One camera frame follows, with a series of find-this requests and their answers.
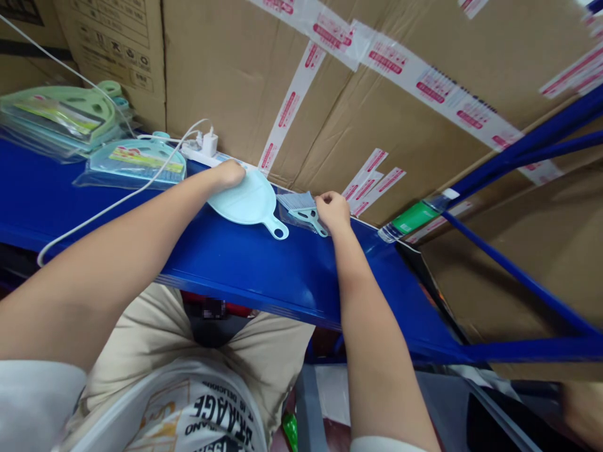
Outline green plastic piece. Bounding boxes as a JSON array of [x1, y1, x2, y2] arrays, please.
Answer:
[[281, 411, 300, 452]]

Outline cardboard box with black symbols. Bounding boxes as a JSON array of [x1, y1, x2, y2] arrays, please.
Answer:
[[52, 0, 168, 134]]

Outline light blue plastic dustpan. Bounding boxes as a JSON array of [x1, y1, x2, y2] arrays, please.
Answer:
[[206, 169, 290, 242]]

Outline thin white cable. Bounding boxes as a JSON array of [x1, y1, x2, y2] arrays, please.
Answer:
[[0, 13, 133, 124]]

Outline large taped cardboard box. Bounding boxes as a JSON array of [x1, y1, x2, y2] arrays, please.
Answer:
[[161, 0, 603, 228]]

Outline person's body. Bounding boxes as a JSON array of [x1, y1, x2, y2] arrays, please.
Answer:
[[0, 359, 285, 452]]

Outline green label water bottle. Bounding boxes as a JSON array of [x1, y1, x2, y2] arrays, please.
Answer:
[[376, 188, 460, 244]]

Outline packaged blue dustpan set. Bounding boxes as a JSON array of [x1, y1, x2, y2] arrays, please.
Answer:
[[73, 132, 190, 191]]

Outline blue metal shelf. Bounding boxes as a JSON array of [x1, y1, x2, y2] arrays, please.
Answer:
[[0, 80, 603, 364]]

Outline white power strip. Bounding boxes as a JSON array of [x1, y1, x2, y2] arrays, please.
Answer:
[[180, 141, 249, 171]]

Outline plain brown cardboard box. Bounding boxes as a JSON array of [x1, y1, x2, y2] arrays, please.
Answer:
[[416, 170, 603, 383]]

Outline small brush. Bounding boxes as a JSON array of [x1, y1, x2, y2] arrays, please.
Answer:
[[276, 189, 330, 239]]

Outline person's left hand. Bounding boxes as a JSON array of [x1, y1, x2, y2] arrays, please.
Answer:
[[214, 159, 247, 191]]

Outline thick white power cable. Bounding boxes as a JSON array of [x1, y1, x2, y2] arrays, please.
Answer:
[[36, 118, 214, 268]]

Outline person's legs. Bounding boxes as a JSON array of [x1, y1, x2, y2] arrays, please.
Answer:
[[60, 284, 317, 452]]

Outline person's right hand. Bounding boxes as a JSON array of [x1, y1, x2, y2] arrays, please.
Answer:
[[314, 190, 352, 235]]

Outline stack of green packaged dustpans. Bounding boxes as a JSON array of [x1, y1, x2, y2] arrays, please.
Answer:
[[0, 80, 135, 164]]

